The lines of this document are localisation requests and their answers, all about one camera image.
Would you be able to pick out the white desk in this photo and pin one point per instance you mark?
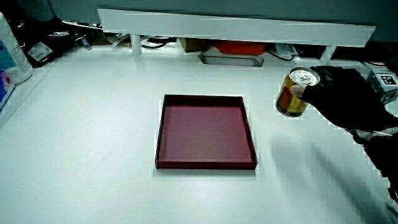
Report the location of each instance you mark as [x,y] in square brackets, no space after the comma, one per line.
[93,124]

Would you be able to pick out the person's right forearm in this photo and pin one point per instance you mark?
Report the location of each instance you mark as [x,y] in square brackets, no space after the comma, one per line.
[384,155]

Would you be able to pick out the dark red shallow tray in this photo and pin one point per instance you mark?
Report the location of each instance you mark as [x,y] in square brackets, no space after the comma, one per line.
[205,133]

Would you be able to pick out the person's right hand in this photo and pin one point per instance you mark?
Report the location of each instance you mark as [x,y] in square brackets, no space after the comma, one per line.
[342,96]

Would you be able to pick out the white plastic bottle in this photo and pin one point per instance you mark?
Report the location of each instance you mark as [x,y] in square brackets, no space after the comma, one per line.
[12,53]

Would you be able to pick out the clear plastic bag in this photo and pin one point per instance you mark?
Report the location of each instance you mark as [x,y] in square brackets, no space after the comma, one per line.
[284,49]

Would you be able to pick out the orange box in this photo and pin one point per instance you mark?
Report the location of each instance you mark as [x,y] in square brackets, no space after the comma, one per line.
[239,47]

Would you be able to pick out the gold drink can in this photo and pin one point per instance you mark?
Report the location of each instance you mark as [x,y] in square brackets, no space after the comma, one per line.
[289,101]

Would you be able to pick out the white raised shelf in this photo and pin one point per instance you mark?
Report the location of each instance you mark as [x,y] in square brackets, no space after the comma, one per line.
[236,29]

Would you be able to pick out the brown cardboard box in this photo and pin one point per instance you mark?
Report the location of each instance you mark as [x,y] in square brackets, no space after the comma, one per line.
[192,45]

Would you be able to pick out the black device with white label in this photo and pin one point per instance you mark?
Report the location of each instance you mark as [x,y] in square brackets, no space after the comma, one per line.
[46,46]

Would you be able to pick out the blue and pink packet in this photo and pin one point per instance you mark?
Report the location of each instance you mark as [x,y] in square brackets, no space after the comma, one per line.
[4,87]

